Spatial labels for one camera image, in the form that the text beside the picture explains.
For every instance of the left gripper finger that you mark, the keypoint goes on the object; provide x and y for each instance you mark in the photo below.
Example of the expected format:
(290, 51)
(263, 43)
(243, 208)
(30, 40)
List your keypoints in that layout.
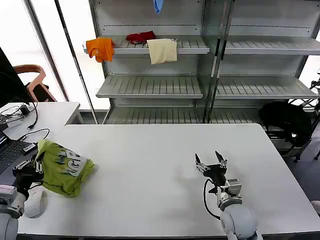
(38, 166)
(23, 163)

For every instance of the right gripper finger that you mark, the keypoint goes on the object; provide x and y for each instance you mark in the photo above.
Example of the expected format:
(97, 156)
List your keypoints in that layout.
(221, 158)
(200, 163)

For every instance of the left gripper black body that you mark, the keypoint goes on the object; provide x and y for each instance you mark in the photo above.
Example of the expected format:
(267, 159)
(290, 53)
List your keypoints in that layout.
(27, 176)

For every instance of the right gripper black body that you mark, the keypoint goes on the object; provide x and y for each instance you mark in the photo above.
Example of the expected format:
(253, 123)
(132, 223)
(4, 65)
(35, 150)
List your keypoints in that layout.
(216, 173)

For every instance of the green t-shirt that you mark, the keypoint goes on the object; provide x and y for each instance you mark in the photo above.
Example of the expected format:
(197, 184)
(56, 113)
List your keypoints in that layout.
(67, 172)

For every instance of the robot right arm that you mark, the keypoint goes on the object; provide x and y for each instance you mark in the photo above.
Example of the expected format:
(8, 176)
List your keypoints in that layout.
(237, 215)

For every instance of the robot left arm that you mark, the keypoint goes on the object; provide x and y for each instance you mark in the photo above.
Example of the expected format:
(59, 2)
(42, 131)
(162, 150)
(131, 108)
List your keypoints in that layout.
(8, 210)

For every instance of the silver usb dongle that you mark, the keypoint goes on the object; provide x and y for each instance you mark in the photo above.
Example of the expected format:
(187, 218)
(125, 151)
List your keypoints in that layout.
(29, 148)

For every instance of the dark grey laptop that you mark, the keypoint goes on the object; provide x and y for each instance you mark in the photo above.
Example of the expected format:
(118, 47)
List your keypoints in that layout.
(10, 152)

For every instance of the white computer mouse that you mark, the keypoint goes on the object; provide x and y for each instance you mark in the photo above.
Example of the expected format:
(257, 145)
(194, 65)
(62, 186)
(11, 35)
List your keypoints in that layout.
(35, 202)

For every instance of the white power brick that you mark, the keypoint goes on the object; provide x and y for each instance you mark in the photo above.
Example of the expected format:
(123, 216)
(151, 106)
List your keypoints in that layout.
(14, 123)

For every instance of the black power adapter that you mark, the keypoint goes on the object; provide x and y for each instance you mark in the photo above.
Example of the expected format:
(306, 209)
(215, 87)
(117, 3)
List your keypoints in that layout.
(25, 109)

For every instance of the grey side desk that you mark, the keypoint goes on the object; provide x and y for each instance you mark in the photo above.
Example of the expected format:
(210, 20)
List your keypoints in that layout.
(55, 112)

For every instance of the black office chair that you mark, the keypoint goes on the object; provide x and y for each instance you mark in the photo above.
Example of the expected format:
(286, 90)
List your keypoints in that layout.
(287, 120)

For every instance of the black monitor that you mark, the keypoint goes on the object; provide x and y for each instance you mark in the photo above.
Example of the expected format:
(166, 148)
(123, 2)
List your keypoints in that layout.
(10, 82)

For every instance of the empty grey shelf rack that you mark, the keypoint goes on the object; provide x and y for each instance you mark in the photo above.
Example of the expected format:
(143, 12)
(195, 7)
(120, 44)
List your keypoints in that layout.
(262, 82)

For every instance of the brown wooden chair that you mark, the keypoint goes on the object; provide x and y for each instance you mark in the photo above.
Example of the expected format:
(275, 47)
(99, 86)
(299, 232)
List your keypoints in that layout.
(36, 77)

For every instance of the grey shelf rack with clothes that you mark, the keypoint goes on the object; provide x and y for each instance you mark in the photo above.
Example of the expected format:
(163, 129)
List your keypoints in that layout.
(150, 85)

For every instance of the slanted metal pole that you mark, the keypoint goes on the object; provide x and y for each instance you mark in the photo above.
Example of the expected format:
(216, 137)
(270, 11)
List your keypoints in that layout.
(75, 62)

